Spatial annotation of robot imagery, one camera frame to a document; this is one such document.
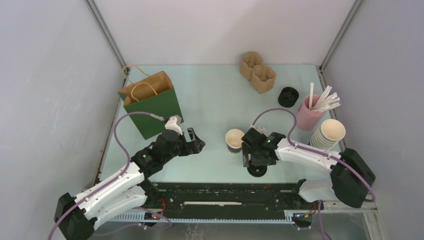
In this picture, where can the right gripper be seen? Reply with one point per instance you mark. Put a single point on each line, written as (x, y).
(246, 150)

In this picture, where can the black paper coffee cup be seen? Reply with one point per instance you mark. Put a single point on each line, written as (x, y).
(233, 139)

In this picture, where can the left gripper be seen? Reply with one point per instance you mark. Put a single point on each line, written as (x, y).
(190, 147)

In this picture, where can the bundle of white straws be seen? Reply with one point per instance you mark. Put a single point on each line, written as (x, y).
(327, 101)

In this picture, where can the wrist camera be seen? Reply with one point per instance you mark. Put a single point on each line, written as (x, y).
(173, 123)
(259, 129)

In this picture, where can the stack of paper cups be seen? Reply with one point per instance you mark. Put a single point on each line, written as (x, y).
(330, 132)

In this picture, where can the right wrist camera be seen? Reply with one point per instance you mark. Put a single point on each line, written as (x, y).
(259, 129)

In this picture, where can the single white straw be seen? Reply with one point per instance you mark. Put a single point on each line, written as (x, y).
(311, 95)

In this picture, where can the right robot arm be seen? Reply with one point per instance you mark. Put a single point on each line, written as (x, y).
(348, 177)

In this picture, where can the pink straw holder cup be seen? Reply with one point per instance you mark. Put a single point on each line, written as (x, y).
(306, 119)

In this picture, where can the green paper bag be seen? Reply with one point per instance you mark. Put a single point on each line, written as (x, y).
(154, 94)

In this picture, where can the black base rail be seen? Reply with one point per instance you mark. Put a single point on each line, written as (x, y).
(263, 202)

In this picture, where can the stack of black lids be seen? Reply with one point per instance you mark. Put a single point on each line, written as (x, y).
(288, 97)

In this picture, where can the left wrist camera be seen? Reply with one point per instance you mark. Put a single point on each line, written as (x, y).
(173, 123)

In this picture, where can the stacked brown cup carriers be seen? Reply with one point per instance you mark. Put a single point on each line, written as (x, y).
(262, 77)

